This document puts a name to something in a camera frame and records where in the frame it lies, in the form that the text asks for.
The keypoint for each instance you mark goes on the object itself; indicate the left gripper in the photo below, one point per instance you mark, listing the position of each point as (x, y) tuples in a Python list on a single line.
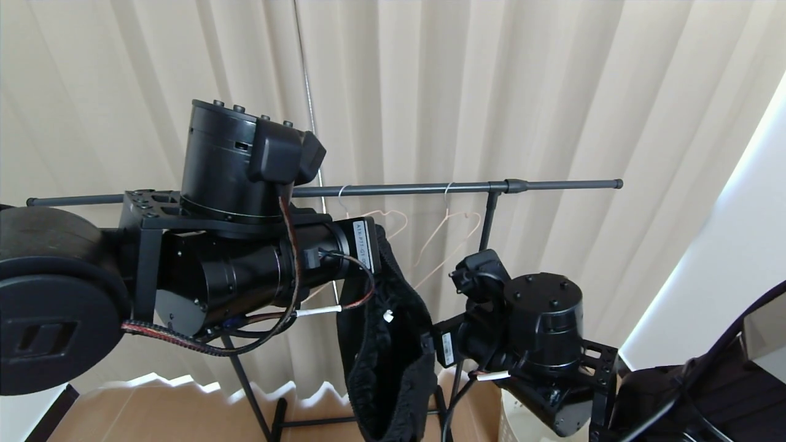
[(258, 270)]

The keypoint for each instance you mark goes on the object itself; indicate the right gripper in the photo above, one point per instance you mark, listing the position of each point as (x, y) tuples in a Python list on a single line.
[(552, 405)]

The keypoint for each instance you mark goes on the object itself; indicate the pink clothes hanger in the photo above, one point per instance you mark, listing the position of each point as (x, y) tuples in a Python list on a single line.
[(478, 216), (406, 222)]

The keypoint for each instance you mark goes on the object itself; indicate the black shorts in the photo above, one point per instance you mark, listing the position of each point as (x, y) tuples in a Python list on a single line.
[(393, 368)]

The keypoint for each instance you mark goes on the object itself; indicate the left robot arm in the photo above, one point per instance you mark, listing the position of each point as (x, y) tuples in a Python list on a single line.
[(55, 294)]

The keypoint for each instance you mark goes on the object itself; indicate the white laundry basket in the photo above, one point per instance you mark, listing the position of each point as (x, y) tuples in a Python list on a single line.
[(522, 420)]

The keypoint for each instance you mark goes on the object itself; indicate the black clothes rack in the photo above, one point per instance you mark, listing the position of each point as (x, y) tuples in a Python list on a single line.
[(552, 184)]

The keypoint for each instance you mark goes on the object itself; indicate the beige curtain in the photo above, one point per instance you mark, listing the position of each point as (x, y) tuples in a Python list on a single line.
[(491, 92)]

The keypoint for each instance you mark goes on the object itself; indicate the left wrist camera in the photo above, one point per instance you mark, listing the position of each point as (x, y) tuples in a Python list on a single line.
[(282, 153)]

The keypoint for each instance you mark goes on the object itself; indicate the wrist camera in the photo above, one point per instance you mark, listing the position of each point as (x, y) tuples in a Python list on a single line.
[(282, 153), (482, 276)]

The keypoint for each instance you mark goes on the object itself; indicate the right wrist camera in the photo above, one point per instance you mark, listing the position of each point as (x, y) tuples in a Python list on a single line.
[(482, 276)]

